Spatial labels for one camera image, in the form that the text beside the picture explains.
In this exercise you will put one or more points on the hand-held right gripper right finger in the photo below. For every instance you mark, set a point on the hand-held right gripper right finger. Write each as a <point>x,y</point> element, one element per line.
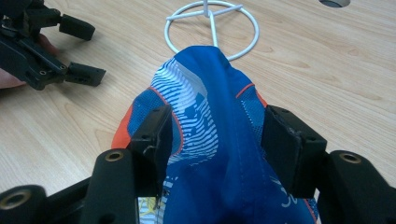
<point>314,165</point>

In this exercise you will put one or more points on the blue patterned cloth garment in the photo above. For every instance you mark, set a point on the blue patterned cloth garment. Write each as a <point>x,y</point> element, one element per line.
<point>218,130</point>

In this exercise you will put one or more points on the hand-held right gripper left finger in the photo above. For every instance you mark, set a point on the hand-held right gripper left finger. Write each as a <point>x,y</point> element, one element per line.
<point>124,174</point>

